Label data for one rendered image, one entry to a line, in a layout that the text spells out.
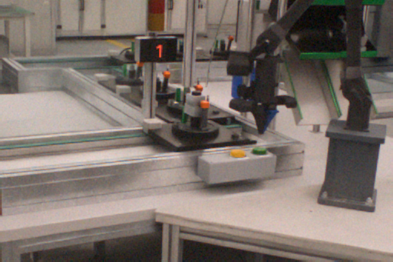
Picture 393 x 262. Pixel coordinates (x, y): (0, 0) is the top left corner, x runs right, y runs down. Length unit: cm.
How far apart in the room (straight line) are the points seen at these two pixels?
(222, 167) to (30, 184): 50
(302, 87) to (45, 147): 83
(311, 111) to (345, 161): 38
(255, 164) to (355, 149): 27
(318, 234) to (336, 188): 21
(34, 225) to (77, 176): 17
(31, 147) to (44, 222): 36
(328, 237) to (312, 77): 73
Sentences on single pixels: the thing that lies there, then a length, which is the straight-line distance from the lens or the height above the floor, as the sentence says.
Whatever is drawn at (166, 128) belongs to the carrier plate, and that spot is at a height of 97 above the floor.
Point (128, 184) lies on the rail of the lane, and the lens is 168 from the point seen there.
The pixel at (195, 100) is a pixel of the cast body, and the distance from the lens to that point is 189.
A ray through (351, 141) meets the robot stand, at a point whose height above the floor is 104.
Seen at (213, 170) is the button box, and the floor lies 94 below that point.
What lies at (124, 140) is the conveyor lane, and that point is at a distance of 195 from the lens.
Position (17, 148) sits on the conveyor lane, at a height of 94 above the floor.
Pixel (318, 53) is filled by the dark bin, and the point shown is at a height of 121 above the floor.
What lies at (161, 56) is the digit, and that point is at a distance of 194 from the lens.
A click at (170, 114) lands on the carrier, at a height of 97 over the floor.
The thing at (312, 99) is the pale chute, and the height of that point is 105.
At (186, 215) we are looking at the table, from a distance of 161.
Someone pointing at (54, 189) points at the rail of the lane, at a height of 91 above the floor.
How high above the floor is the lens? 149
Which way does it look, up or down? 18 degrees down
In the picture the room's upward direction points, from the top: 2 degrees clockwise
